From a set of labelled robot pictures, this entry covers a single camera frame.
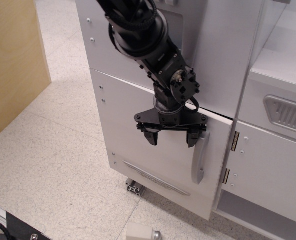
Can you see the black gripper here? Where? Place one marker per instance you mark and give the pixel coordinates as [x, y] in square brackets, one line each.
[151, 122]

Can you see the white low fridge door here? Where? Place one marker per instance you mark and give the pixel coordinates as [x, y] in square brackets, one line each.
[166, 167]

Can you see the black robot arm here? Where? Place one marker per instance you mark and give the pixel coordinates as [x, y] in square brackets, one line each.
[139, 31]

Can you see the white toy fridge cabinet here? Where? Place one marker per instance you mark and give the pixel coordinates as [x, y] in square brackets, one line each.
[223, 52]

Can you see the upper metal oven hinge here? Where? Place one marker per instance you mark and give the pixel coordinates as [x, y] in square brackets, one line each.
[235, 141]

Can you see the metal oven hinge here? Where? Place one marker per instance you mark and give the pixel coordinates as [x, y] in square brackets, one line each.
[226, 176]
[235, 141]

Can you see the aluminium extrusion foot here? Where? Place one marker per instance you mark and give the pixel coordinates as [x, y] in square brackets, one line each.
[134, 187]

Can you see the lower metal oven hinge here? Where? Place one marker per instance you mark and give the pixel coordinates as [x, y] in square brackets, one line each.
[226, 176]

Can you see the white toy oven unit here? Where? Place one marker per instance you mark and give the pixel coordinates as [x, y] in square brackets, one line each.
[260, 193]

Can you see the beige block with knob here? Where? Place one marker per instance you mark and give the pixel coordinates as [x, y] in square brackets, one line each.
[136, 231]

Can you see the grey oven vent panel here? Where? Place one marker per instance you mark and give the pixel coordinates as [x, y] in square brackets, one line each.
[281, 112]

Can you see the wooden plywood panel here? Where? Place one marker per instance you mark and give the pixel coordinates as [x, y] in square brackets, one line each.
[24, 71]

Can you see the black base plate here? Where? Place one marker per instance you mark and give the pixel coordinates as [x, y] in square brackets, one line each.
[19, 230]

